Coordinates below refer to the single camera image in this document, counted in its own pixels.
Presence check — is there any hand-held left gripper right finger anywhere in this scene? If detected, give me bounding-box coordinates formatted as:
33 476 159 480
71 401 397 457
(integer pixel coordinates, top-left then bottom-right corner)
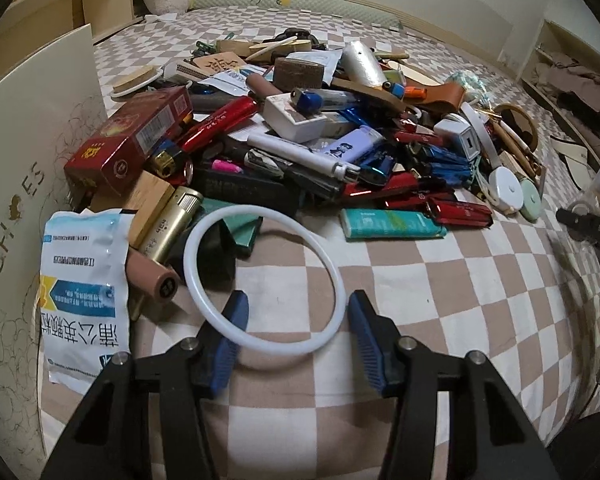
348 290 558 480

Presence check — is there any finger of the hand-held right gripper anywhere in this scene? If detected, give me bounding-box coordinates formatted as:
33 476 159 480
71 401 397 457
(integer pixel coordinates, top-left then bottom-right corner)
555 207 600 257

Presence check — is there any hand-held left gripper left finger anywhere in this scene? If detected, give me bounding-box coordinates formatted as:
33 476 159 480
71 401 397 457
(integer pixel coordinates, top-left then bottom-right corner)
40 290 251 480

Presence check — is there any white plastic ring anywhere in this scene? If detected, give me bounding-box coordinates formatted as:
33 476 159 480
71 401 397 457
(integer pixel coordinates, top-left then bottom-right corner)
184 208 340 356

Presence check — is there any white cardboard box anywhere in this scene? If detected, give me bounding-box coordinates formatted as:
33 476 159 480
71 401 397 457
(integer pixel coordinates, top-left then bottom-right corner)
0 24 108 461

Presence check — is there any pale green round disc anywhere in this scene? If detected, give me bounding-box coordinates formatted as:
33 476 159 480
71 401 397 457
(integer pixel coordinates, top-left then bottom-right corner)
520 182 544 222

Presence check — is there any white visor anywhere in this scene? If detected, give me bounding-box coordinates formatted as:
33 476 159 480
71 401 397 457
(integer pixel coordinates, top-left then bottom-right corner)
550 135 600 192

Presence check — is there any black pouch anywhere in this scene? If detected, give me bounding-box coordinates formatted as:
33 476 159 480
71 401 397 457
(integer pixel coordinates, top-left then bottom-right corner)
199 230 237 292

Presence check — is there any white tape measure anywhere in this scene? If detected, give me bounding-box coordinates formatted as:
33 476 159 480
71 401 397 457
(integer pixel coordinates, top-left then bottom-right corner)
489 166 524 214

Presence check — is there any pink cylindrical tube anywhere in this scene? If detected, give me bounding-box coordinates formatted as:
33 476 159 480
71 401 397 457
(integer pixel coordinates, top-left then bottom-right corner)
126 251 181 304

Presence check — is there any wooden stick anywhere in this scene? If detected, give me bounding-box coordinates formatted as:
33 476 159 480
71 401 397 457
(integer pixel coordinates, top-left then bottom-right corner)
490 120 537 177

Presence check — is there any dark green box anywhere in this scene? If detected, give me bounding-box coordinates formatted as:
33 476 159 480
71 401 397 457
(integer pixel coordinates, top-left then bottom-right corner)
200 199 264 257

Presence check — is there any round wooden mirror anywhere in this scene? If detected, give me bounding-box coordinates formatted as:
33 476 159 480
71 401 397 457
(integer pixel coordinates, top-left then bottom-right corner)
495 103 539 154

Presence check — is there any teal packet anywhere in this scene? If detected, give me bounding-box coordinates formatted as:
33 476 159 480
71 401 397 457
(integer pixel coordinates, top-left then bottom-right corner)
341 208 447 242

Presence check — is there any red pocket knife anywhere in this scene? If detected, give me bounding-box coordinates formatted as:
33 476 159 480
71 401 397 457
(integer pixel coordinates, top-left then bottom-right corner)
340 172 434 202
427 197 494 227

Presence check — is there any gold tube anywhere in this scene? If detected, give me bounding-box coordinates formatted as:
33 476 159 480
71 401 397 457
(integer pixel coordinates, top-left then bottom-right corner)
140 186 204 266

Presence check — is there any brown clothing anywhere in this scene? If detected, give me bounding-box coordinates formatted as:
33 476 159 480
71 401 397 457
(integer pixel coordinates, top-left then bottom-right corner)
545 52 600 111

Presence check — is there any white blue medicine packet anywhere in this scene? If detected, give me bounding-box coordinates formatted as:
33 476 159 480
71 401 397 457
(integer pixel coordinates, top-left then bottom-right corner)
39 208 132 397

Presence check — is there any long black case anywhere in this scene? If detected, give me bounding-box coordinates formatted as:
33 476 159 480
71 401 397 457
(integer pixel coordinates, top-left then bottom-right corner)
195 167 302 212

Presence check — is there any blue ribbed lighter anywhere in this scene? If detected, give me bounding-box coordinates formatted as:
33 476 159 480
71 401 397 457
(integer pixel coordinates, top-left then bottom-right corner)
420 145 469 182

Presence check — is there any white charger cube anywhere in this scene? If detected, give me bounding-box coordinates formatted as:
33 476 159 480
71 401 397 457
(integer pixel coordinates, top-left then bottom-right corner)
432 119 481 161

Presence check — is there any wooden block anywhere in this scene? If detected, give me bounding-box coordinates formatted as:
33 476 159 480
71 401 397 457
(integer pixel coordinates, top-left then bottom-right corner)
125 172 176 249

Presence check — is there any metallic blue lighter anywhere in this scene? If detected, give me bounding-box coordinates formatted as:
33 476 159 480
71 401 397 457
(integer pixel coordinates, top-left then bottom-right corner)
355 155 396 187

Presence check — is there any open wooden shelf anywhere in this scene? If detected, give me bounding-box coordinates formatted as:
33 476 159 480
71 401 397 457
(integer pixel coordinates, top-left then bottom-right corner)
520 20 600 161

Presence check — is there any mint mesh bag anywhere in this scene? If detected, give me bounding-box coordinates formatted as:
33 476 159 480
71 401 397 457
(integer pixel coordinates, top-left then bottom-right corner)
450 71 487 107

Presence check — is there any purple lighter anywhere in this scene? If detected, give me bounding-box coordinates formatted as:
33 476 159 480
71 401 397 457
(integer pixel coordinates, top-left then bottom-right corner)
312 126 383 166

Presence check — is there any long white lighter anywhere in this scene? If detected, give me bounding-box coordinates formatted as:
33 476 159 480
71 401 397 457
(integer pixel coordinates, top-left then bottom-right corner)
247 133 361 184

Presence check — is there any red tube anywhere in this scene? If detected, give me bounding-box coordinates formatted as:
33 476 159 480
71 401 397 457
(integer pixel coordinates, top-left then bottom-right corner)
182 96 259 154

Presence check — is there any white rectangular box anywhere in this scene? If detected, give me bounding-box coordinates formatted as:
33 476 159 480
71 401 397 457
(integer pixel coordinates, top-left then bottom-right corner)
264 94 327 142

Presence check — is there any red cardboard box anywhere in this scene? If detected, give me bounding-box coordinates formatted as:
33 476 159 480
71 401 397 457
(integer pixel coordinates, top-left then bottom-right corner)
64 86 194 207

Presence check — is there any brown tube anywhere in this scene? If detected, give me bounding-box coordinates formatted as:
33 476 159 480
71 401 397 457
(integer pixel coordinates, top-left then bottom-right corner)
245 74 284 99

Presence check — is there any cream comb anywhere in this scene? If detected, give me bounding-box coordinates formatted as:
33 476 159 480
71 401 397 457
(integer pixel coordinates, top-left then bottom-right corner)
165 60 216 82

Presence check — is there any wooden brush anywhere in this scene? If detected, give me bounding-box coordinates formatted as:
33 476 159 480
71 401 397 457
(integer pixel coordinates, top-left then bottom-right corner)
111 66 164 99

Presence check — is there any silver cylinder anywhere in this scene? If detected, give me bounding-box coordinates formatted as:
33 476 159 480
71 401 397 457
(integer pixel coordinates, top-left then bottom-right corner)
341 41 387 89

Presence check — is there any wooden tag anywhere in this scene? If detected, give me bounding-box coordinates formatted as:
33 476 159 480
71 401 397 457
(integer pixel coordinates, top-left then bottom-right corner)
192 53 244 81

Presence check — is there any white strap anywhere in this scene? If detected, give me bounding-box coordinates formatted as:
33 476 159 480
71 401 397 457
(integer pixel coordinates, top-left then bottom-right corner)
460 102 502 172

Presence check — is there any brown leather strap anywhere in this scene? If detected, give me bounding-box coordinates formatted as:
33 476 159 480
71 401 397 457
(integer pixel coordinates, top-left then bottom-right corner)
405 82 466 117

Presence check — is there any black chain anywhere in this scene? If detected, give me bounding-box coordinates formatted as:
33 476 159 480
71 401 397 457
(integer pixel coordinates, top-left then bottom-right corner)
275 27 317 44

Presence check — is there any wooden bed frame shelf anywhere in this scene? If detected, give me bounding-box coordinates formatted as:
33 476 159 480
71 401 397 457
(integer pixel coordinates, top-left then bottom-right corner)
0 0 137 68

